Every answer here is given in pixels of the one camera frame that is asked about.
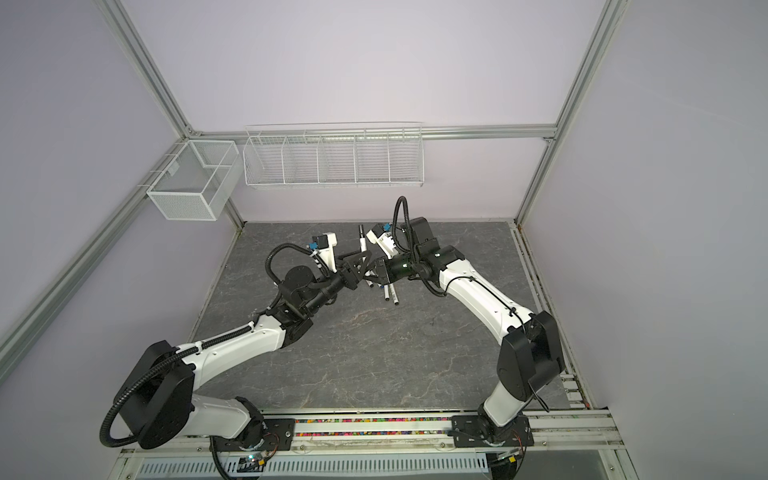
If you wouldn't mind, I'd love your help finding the long white wire basket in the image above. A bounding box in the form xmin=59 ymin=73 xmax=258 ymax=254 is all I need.
xmin=242 ymin=122 xmax=425 ymax=189

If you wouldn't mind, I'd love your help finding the white slotted cable duct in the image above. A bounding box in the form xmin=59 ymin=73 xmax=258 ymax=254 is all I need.
xmin=135 ymin=453 xmax=490 ymax=479

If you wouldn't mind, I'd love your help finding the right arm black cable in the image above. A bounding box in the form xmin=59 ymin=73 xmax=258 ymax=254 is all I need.
xmin=392 ymin=195 xmax=523 ymax=325

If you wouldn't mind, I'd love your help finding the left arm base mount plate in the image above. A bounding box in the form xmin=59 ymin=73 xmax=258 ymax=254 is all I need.
xmin=213 ymin=417 xmax=296 ymax=453

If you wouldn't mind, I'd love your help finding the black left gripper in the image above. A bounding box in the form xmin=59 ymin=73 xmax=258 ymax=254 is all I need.
xmin=304 ymin=249 xmax=371 ymax=316

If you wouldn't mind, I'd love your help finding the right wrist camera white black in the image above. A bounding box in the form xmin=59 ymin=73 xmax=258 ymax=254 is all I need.
xmin=366 ymin=223 xmax=400 ymax=259

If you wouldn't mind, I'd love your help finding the small white mesh basket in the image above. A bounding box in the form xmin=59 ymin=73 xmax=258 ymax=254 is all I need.
xmin=147 ymin=140 xmax=244 ymax=221

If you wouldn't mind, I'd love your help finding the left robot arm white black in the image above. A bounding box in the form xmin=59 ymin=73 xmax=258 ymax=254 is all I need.
xmin=99 ymin=252 xmax=371 ymax=450

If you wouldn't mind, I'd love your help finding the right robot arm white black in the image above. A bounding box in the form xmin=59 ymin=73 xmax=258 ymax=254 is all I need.
xmin=364 ymin=217 xmax=565 ymax=429

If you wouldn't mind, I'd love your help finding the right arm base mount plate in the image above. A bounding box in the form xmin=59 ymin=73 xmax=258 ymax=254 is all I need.
xmin=447 ymin=413 xmax=534 ymax=448

